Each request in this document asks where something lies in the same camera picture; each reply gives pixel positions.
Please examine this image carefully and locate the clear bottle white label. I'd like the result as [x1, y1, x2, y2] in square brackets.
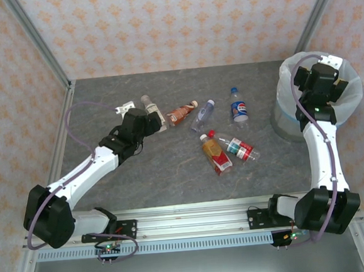
[140, 92, 170, 135]

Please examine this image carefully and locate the brown tea plastic bottle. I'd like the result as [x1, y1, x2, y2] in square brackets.
[165, 99, 201, 128]

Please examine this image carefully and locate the orange red white-capped bottle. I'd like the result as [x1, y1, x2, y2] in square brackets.
[199, 131, 235, 178]

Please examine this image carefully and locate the blue-capped Pepsi bottle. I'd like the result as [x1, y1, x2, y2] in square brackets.
[228, 86, 251, 130]

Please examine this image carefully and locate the red-capped clear bottle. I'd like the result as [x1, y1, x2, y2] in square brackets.
[207, 126, 262, 165]

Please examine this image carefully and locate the white plastic bin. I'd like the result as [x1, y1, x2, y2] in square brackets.
[273, 47, 364, 132]

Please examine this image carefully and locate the grey round waste bin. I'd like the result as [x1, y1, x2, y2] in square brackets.
[269, 94, 341, 144]

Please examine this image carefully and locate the clear blue-tinted plastic bottle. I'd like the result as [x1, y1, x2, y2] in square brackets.
[187, 99, 218, 133]

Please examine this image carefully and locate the small circuit board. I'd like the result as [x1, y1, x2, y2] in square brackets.
[93, 241, 123, 258]
[270, 229, 309, 248]

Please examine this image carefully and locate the aluminium frame post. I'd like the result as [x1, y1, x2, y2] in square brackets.
[2, 0, 74, 95]
[289, 0, 350, 59]

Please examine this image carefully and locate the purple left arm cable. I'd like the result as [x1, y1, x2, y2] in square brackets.
[15, 97, 140, 269]

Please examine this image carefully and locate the aluminium side rail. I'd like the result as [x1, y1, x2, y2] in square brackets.
[37, 80, 84, 192]

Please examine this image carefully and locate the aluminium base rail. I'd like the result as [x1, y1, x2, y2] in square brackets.
[20, 190, 364, 251]

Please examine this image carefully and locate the slotted grey cable duct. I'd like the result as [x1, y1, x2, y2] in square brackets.
[35, 229, 308, 263]

